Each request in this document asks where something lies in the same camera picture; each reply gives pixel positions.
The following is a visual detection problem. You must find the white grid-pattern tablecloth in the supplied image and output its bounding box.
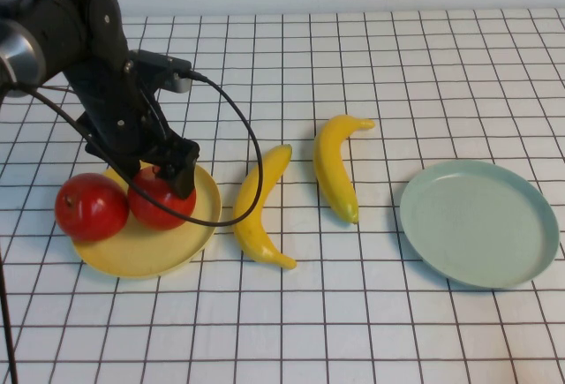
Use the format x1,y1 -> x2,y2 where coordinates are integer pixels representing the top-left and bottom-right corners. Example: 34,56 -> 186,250
0,8 -> 565,384

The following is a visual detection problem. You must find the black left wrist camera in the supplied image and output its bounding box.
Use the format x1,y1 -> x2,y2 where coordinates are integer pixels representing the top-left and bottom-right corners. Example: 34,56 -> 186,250
131,49 -> 194,94

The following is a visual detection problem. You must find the red apple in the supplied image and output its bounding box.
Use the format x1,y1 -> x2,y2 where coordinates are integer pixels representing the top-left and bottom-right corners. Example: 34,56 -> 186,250
54,172 -> 131,243
126,165 -> 198,231

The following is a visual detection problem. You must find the yellow banana green tip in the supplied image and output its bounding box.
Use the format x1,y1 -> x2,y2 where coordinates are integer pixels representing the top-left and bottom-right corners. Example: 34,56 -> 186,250
232,143 -> 298,270

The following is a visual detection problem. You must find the black camera cable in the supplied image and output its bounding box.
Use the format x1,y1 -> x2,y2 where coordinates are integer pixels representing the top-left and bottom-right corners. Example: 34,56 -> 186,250
0,70 -> 265,384

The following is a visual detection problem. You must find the pale green round plate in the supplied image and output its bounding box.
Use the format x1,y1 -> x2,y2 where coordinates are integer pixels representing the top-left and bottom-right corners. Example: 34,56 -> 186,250
399,159 -> 561,290

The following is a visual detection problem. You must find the yellow banana long stem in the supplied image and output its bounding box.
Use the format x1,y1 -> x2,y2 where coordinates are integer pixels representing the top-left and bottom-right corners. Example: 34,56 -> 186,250
313,114 -> 376,225

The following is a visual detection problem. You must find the yellow round plate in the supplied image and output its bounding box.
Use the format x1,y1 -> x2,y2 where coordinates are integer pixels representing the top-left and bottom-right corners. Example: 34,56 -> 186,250
70,161 -> 222,280

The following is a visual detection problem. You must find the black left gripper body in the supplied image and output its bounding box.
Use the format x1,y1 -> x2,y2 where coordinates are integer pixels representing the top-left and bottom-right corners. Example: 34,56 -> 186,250
61,55 -> 200,169

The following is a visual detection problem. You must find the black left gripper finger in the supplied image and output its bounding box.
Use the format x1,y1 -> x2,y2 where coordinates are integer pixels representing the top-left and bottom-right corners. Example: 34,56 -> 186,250
171,156 -> 198,200
109,154 -> 142,181

